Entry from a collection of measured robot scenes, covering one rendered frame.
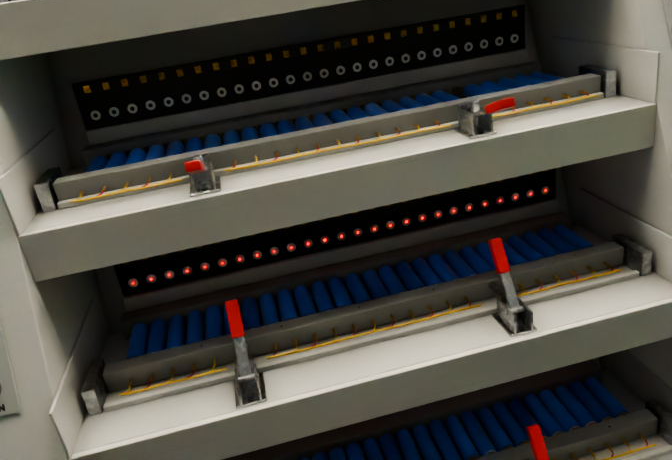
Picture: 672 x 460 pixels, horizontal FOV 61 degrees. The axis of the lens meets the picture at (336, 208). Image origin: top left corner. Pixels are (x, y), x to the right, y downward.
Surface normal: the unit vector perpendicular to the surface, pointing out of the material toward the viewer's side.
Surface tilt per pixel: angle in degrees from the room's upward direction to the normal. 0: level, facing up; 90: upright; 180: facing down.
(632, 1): 90
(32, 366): 90
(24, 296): 90
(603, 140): 111
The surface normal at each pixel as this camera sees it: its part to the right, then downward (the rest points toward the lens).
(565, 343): 0.21, 0.35
